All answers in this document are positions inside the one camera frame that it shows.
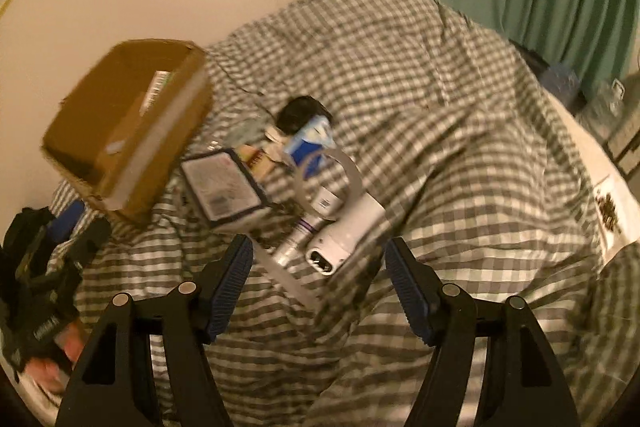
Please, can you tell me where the black rounded item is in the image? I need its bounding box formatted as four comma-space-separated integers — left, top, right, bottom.
275, 96, 332, 134

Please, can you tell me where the person's left hand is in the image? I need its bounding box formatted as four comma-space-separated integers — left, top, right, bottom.
27, 321, 83, 395

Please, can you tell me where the white sheet with dark print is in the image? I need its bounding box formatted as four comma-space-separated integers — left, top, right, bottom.
562, 104, 640, 269

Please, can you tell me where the blue crumpled bag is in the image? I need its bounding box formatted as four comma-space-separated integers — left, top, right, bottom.
541, 64, 582, 108

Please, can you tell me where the white flat strip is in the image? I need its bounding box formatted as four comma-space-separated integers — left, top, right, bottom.
254, 241, 322, 309

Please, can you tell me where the white tube with purple band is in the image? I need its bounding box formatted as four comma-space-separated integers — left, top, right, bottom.
272, 211, 327, 269

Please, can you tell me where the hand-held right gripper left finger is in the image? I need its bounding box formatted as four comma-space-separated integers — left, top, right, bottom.
55, 234, 254, 427

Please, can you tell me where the dark-edged white label packet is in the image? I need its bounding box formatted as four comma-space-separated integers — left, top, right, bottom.
179, 149, 272, 229

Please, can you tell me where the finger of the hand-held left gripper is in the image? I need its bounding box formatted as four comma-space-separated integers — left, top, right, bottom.
48, 200, 88, 242

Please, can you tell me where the blue and white pack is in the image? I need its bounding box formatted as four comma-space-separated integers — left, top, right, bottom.
282, 116, 335, 174

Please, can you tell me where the red and yellow small box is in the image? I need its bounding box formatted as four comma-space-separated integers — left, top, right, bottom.
234, 144, 277, 178

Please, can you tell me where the grey checked blanket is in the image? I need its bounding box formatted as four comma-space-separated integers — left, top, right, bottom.
47, 0, 640, 427

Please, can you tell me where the brown cardboard box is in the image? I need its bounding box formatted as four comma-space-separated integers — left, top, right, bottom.
42, 39, 214, 226

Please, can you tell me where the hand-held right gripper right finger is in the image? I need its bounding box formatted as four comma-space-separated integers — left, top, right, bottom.
384, 237, 581, 427

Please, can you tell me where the white bottle with strap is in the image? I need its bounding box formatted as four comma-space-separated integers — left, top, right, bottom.
304, 194, 387, 276

